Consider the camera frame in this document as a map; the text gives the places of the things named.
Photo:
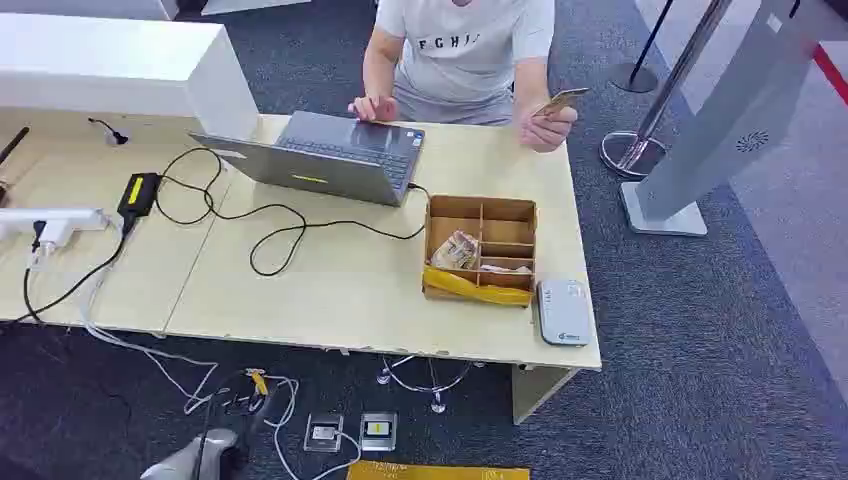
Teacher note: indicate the person's left hand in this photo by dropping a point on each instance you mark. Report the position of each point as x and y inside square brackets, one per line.
[546, 131]

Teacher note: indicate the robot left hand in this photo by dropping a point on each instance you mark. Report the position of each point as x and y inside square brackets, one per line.
[250, 430]

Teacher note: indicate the person's right hand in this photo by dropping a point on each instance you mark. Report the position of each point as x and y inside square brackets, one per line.
[374, 109]

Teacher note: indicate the gold card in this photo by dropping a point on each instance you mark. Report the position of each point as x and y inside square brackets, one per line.
[563, 99]

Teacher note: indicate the grey laptop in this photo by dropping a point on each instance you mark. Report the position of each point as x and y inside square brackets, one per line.
[331, 166]

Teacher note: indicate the floor socket with white plug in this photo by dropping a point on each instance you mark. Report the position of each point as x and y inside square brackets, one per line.
[323, 434]

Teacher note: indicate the person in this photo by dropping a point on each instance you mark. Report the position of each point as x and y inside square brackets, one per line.
[457, 73]

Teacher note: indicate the wooden compartment box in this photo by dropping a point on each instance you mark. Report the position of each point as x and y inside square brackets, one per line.
[507, 232]

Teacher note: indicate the floor socket with yellow label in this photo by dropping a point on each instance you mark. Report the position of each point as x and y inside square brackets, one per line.
[378, 430]

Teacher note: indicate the pale cards stack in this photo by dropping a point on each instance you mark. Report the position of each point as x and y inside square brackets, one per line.
[507, 269]

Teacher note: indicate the bundle of banknotes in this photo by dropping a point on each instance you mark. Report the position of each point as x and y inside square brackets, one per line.
[456, 252]

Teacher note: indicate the yellow strip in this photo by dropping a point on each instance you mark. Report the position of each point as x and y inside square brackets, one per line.
[477, 291]

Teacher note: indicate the white card reader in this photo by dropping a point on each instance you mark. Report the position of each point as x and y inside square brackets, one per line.
[563, 311]

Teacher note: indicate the chrome chair base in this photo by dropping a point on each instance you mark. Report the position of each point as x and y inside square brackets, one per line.
[427, 387]

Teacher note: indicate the grey kiosk stand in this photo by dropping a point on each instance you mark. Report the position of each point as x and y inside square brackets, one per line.
[729, 119]

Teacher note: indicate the yellow floor plate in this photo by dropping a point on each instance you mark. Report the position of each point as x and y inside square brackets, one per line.
[437, 472]

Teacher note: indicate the white counter block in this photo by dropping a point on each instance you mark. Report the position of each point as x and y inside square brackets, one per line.
[132, 73]

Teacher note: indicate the black power adapter yellow label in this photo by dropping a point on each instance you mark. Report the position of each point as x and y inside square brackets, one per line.
[138, 195]

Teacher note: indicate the pale desk leg panel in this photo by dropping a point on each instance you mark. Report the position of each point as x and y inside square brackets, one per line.
[536, 391]

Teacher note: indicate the white plug adapter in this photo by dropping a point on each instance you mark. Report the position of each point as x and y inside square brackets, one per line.
[50, 238]

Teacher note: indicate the white power strip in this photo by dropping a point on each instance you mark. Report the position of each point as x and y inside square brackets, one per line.
[56, 217]

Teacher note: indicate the red floor tape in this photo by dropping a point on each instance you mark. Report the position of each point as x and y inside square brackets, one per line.
[831, 74]

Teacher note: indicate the white furniture panel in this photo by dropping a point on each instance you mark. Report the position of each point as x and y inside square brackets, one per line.
[86, 6]

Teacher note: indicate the black rod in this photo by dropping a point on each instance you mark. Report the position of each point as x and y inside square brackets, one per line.
[13, 146]

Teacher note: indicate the chrome stanchion post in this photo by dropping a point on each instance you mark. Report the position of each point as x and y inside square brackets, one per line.
[629, 152]

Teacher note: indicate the black stanchion post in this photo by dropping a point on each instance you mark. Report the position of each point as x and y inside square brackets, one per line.
[634, 76]

